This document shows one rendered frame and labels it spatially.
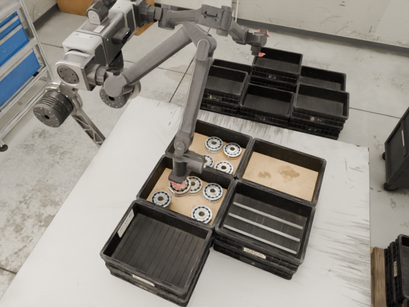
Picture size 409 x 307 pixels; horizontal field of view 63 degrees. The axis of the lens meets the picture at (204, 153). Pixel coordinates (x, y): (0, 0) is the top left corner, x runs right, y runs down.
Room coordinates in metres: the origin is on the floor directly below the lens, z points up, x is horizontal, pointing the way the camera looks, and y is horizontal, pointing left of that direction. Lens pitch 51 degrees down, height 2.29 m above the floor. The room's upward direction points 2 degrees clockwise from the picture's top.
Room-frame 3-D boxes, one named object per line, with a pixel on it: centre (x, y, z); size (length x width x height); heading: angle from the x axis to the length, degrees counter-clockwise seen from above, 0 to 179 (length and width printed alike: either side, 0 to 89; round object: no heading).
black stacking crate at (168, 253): (0.61, 0.19, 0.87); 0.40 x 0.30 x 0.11; 69
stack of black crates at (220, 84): (2.16, -0.10, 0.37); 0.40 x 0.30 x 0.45; 75
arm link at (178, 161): (0.83, 0.09, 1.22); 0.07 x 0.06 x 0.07; 73
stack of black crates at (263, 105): (2.05, -0.49, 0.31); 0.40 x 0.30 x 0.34; 75
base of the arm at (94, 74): (1.06, 0.43, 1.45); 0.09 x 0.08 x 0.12; 165
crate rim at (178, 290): (0.61, 0.19, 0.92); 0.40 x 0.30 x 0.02; 69
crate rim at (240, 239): (0.74, -0.29, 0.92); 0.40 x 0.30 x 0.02; 69
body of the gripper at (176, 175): (0.83, 0.10, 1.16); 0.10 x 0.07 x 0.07; 158
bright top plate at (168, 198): (0.86, 0.21, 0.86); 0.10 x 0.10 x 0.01
